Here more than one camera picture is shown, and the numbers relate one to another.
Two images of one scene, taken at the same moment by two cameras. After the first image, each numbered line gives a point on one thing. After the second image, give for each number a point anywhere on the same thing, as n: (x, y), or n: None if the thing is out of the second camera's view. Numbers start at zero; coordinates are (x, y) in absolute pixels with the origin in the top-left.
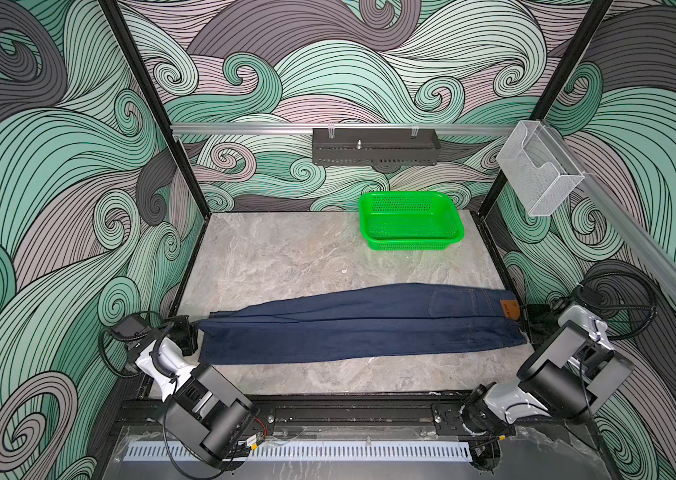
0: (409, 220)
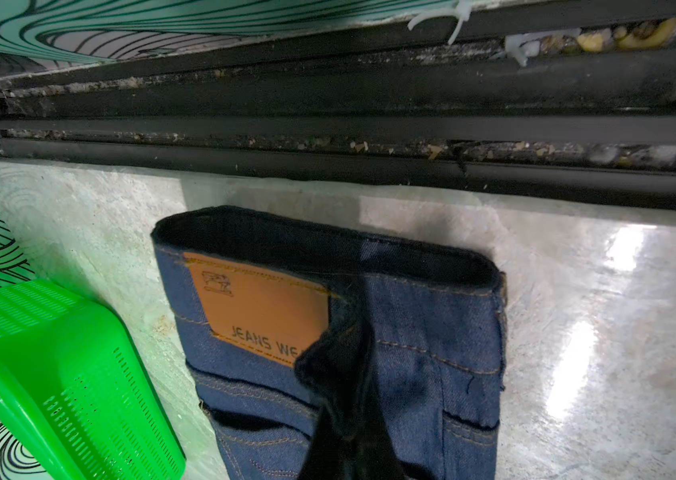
0: (69, 363)
